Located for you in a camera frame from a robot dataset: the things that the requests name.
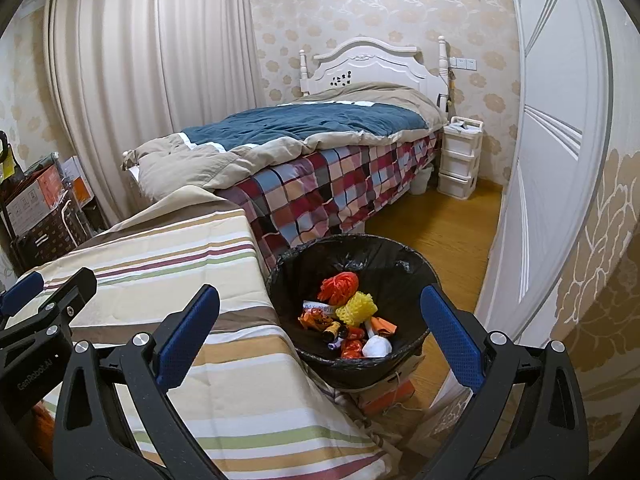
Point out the black bagged waste bin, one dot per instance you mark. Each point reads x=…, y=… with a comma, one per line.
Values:
x=350, y=260

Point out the orange-red foam net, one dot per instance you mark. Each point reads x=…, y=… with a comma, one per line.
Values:
x=340, y=287

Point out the white paper ball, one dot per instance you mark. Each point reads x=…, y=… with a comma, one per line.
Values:
x=377, y=347

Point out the striped cloth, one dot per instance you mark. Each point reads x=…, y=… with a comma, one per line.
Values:
x=175, y=240

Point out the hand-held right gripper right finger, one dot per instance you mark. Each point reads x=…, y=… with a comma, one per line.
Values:
x=450, y=335

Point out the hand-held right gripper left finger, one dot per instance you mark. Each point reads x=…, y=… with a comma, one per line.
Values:
x=190, y=335

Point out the red packet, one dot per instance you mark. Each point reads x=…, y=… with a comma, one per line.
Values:
x=356, y=333

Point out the white metal frame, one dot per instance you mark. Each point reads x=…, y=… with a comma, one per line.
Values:
x=67, y=220

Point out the yellow foam net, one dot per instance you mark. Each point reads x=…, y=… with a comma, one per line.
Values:
x=356, y=309

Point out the brown patterned storage box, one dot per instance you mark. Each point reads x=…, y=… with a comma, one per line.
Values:
x=45, y=240

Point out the white wall switch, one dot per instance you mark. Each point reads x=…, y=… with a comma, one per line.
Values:
x=462, y=63

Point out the plain orange wrapper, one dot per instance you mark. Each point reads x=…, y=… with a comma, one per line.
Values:
x=385, y=326

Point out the white plastic drawer unit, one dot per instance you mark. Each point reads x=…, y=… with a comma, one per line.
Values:
x=460, y=160

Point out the white wooden headboard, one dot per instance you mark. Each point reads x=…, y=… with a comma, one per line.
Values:
x=370, y=65

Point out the red wrapper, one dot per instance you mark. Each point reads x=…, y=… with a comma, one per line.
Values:
x=352, y=349

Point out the white wardrobe door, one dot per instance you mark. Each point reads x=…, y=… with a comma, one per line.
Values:
x=545, y=135

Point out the white paper packet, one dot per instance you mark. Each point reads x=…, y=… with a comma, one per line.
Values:
x=317, y=306

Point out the orange cardboard box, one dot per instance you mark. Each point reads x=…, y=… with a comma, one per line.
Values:
x=390, y=397

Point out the orange and white box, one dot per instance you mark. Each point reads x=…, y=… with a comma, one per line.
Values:
x=80, y=180

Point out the plaid bedsheet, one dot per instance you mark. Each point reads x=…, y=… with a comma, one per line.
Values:
x=325, y=190

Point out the printed orange wrapper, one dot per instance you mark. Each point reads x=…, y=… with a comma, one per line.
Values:
x=315, y=319

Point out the purple and white wrapper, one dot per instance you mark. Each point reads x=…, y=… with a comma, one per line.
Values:
x=334, y=346

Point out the blue and beige duvet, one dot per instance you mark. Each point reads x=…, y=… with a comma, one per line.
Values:
x=300, y=130

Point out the white bucket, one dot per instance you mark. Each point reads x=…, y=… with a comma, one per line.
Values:
x=421, y=180

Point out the black and yellow stick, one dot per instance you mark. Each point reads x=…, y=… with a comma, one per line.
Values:
x=445, y=95

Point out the beige curtain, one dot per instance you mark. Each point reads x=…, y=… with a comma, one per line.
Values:
x=150, y=85

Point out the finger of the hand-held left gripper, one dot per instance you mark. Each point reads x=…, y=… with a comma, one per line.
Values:
x=70, y=295
x=20, y=290

